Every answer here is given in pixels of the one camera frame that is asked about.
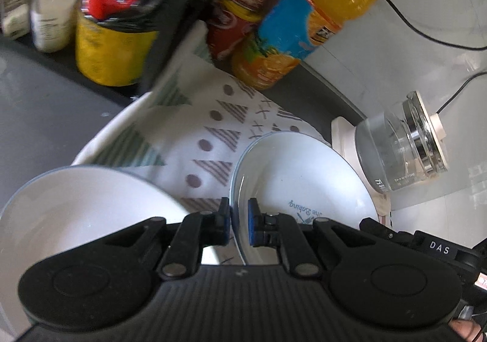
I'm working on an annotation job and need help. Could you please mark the orange juice bottle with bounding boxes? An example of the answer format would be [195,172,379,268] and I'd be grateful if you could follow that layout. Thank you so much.
[231,0,377,90]

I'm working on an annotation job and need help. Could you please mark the small glass salt jar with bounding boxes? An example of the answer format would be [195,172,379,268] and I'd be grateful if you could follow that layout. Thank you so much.
[1,0,30,39]

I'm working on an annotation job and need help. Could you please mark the glass kettle with beige handle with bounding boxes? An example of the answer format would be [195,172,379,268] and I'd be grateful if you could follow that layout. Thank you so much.
[354,91,448,194]

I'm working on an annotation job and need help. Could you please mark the patterned fringed table mat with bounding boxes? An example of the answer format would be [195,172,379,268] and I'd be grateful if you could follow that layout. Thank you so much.
[75,23,328,265]

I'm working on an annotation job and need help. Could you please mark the small white baking print plate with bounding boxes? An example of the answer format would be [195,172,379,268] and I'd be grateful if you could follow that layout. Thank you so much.
[229,132,378,265]

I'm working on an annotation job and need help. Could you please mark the white Sweet print deep plate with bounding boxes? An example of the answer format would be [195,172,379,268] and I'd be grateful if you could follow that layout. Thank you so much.
[0,165,226,327]

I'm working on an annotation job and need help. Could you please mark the large soy sauce bottle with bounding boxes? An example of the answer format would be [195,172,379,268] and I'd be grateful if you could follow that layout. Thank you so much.
[76,0,172,87]

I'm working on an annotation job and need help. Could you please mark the black metal spice rack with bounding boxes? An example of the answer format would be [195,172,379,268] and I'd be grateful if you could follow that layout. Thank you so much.
[1,0,212,106]

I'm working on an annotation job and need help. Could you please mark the person's left hand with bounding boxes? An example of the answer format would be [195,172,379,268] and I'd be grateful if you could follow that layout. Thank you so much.
[449,319,486,342]

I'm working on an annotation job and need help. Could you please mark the beige kettle base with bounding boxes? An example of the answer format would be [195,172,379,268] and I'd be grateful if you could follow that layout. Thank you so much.
[331,116,391,216]

